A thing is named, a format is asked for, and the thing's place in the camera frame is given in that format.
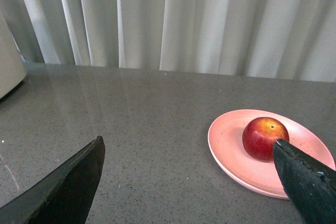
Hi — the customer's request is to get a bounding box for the white appliance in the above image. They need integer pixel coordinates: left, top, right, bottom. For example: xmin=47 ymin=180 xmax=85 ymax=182
xmin=0 ymin=12 xmax=26 ymax=99

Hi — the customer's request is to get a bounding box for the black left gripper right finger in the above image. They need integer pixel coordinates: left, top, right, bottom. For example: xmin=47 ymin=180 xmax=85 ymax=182
xmin=273 ymin=139 xmax=335 ymax=223

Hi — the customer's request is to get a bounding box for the red apple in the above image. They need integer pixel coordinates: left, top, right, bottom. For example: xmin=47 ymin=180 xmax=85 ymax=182
xmin=241 ymin=117 xmax=290 ymax=163

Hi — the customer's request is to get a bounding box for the white curtain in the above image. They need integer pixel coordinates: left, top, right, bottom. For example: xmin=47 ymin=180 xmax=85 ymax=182
xmin=1 ymin=0 xmax=335 ymax=82

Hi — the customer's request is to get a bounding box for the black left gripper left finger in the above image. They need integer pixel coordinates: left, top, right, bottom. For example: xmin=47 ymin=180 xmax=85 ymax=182
xmin=1 ymin=136 xmax=106 ymax=223

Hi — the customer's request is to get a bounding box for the pink plate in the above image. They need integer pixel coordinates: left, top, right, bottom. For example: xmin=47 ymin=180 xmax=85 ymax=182
xmin=208 ymin=109 xmax=335 ymax=199

